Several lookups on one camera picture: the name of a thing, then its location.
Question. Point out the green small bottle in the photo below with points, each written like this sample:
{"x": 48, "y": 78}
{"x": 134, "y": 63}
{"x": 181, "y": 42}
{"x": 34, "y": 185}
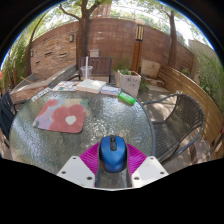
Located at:
{"x": 127, "y": 98}

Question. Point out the small closed pale book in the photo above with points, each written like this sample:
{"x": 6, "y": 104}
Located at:
{"x": 110, "y": 90}

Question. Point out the pale stone block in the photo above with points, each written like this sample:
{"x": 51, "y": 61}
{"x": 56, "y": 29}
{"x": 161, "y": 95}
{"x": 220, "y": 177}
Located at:
{"x": 150, "y": 68}

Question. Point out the raised stone garden bed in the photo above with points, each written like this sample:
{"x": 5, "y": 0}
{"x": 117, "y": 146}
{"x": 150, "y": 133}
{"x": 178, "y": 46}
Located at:
{"x": 33, "y": 85}

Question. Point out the white square planter with plant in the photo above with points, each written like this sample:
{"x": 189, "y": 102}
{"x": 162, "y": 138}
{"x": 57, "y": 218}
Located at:
{"x": 129, "y": 83}

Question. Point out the curved wooden slat fence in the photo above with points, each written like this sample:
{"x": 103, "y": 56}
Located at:
{"x": 193, "y": 93}

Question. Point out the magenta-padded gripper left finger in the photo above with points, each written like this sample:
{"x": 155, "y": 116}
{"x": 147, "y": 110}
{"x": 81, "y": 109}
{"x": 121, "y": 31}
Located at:
{"x": 75, "y": 170}

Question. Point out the dark wooden slatted chair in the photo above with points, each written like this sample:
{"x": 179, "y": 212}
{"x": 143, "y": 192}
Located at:
{"x": 101, "y": 66}

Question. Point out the brown wicker chair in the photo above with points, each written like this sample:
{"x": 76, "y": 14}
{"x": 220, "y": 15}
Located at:
{"x": 180, "y": 123}

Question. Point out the black slatted chair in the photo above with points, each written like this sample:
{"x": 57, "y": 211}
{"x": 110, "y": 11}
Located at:
{"x": 6, "y": 116}

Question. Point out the black wall lamp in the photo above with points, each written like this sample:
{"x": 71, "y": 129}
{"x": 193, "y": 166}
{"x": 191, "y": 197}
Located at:
{"x": 71, "y": 38}
{"x": 32, "y": 53}

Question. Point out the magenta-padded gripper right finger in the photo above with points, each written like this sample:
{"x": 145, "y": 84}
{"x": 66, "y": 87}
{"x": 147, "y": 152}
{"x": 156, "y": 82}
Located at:
{"x": 150, "y": 170}

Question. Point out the slim straight tree trunk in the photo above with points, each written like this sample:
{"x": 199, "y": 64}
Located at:
{"x": 172, "y": 43}

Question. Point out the colourful printed sheet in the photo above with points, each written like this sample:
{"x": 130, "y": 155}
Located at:
{"x": 65, "y": 86}

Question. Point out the open white book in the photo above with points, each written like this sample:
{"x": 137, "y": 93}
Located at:
{"x": 90, "y": 86}

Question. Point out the forked tree trunk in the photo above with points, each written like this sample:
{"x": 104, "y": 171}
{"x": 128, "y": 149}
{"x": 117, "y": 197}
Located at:
{"x": 81, "y": 40}

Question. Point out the clear plastic cup with straw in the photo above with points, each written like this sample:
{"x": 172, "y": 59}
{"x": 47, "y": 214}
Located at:
{"x": 86, "y": 72}

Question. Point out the thin leaning tree trunk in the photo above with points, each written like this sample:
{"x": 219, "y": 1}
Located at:
{"x": 30, "y": 53}

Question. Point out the wooden garden lamp post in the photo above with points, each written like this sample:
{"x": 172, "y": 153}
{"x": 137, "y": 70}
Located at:
{"x": 137, "y": 53}

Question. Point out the blue and black computer mouse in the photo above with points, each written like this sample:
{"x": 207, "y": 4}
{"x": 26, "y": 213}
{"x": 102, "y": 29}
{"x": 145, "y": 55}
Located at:
{"x": 113, "y": 156}

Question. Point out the white licence plate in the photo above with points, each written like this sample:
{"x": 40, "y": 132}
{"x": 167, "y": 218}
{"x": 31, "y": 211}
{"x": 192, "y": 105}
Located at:
{"x": 41, "y": 94}

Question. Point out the floral red mouse pad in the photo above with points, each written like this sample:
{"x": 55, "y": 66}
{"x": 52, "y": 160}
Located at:
{"x": 63, "y": 116}

